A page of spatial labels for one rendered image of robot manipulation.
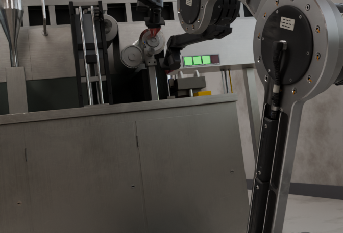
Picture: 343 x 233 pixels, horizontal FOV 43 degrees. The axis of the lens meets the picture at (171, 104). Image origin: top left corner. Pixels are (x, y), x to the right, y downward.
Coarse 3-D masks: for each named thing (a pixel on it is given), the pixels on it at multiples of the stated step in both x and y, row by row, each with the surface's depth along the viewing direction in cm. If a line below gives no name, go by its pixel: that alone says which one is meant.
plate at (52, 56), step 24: (120, 24) 267; (144, 24) 271; (168, 24) 275; (240, 24) 288; (0, 48) 246; (24, 48) 250; (48, 48) 254; (72, 48) 257; (120, 48) 265; (192, 48) 278; (216, 48) 282; (240, 48) 287; (0, 72) 245; (48, 72) 252; (72, 72) 256; (96, 72) 260; (192, 72) 297
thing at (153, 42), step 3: (150, 36) 235; (156, 36) 236; (147, 39) 234; (150, 39) 234; (153, 39) 235; (156, 39) 235; (159, 39) 236; (147, 42) 234; (150, 42) 234; (153, 42) 235; (156, 42) 235; (159, 42) 236; (150, 45) 234; (153, 45) 235; (156, 45) 235
